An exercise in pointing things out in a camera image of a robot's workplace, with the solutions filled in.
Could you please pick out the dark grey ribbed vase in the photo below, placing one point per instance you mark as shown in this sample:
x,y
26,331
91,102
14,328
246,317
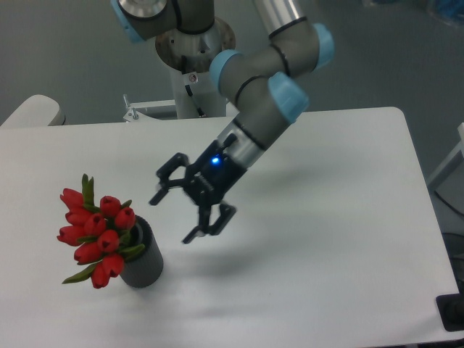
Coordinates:
x,y
145,268

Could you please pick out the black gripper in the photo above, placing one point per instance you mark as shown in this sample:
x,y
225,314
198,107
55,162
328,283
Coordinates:
x,y
206,182

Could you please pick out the transparent container blue items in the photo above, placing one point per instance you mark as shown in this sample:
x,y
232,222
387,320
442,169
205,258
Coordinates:
x,y
448,11

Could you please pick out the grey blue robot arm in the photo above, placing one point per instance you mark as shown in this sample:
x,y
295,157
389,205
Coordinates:
x,y
261,86

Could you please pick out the red tulip bouquet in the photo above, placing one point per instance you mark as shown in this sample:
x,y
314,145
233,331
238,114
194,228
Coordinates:
x,y
102,234

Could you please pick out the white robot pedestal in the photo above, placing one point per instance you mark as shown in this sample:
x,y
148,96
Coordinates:
x,y
197,81

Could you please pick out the black device at table edge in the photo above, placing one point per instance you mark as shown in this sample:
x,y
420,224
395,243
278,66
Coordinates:
x,y
450,308

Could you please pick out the white chair armrest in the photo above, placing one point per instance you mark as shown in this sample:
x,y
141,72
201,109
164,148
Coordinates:
x,y
36,111

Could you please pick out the white furniture frame right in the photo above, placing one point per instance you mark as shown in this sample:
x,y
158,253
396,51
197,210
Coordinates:
x,y
450,163

